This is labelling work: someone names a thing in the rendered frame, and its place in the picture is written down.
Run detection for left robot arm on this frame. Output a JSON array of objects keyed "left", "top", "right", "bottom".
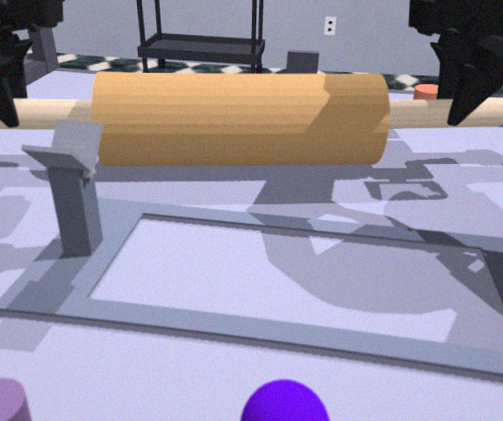
[{"left": 408, "top": 0, "right": 493, "bottom": 34}]

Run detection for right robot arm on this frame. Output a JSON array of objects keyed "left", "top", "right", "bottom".
[{"left": 0, "top": 0, "right": 65, "bottom": 28}]

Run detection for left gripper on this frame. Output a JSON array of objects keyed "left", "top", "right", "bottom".
[{"left": 430, "top": 0, "right": 503, "bottom": 126}]

